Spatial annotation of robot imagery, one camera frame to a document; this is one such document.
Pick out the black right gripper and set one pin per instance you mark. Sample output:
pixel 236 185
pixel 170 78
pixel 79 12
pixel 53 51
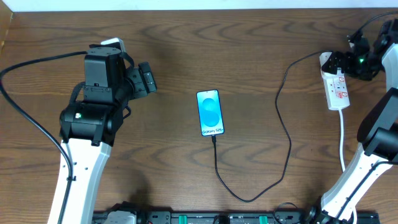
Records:
pixel 336 62

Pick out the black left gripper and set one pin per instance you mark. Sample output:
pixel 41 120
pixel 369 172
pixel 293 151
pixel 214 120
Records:
pixel 147 78

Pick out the blue Galaxy smartphone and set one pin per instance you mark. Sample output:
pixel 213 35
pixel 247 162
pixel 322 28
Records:
pixel 210 113

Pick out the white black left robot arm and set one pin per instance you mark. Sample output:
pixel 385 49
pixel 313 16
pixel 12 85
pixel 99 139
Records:
pixel 88 126

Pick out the white power strip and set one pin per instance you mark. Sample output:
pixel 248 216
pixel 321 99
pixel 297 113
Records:
pixel 335 88

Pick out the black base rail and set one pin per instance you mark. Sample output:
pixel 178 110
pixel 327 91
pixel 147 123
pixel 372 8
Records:
pixel 126 212

